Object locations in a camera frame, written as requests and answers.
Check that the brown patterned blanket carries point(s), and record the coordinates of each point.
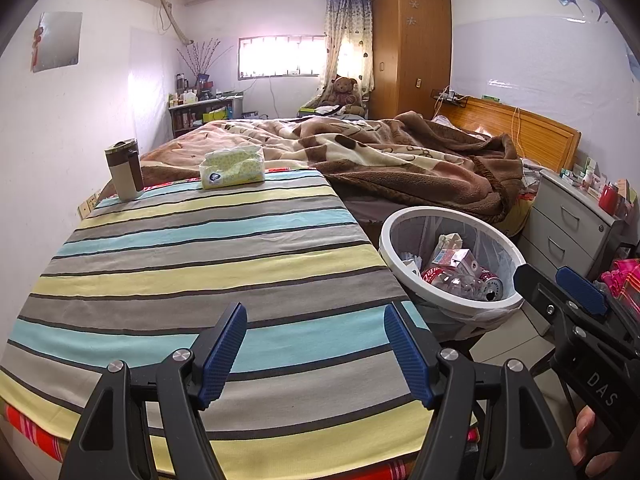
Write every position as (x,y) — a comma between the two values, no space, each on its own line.
(400,160)

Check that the person's right hand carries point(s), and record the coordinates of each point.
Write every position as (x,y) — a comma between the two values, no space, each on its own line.
(582,435)

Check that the green tissue pack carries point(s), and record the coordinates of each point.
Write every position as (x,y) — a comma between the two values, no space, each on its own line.
(232,170)

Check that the wooden wardrobe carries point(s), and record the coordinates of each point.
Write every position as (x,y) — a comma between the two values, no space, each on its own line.
(410,50)

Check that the translucent bin liner bag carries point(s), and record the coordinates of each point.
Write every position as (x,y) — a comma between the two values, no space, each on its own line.
(500,250)

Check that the grey drawer nightstand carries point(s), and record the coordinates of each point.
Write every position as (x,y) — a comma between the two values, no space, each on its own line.
(560,220)

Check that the barred window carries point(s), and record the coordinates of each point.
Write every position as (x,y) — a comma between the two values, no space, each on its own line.
(280,57)

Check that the brown teddy bear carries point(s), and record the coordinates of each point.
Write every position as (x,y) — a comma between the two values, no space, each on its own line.
(344,91)

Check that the spotted curtain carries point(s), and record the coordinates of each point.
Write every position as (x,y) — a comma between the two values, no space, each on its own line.
(347,35)

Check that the white trash bin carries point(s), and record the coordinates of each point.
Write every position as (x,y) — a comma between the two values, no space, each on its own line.
(395,265)

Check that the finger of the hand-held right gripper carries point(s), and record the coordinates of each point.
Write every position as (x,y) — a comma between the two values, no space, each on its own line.
(582,290)
(530,280)

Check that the pink striped cloth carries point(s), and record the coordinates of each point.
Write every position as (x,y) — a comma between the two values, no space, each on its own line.
(622,275)

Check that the beige paper bag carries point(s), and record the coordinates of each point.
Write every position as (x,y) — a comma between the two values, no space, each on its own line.
(447,242)

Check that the cluttered shelf unit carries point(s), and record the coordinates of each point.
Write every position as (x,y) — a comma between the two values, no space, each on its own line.
(200,115)

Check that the blue wall decal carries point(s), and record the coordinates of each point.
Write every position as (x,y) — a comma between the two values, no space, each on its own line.
(580,0)

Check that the red flask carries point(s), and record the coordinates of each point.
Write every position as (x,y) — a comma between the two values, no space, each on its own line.
(609,200)

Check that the wall socket plate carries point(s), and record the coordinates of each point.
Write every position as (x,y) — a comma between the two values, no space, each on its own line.
(89,206)

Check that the dried branches in vase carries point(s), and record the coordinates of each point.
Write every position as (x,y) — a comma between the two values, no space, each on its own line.
(202,57)

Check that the clear plastic bottle red cap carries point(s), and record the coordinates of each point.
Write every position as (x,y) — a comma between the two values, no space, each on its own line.
(465,287)

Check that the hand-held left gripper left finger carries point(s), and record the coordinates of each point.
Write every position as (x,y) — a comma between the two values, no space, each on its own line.
(222,355)

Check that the red cartoon drink can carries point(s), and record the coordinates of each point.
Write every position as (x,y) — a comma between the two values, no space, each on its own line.
(435,276)

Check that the green flat box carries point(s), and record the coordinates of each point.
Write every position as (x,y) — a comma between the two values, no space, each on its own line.
(310,109)

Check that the striped tablecloth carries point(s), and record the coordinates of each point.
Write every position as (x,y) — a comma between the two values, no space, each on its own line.
(200,260)

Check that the wooden headboard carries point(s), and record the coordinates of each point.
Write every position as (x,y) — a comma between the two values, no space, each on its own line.
(540,135)

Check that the brown white tumbler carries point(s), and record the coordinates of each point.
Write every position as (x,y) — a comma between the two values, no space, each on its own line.
(122,175)

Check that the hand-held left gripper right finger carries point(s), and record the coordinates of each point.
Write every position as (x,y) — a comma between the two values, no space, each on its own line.
(410,355)

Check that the white air conditioner pipe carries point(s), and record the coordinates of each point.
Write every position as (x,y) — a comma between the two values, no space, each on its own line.
(172,20)

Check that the silver foil wall sheet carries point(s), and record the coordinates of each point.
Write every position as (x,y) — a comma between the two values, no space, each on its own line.
(60,42)

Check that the pink white drink carton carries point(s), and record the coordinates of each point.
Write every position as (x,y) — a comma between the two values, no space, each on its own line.
(462,260)

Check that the assorted nightstand bottles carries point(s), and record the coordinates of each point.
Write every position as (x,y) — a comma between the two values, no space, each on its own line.
(590,177)

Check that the red hanging knot ornament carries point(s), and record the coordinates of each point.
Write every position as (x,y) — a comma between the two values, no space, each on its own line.
(37,40)

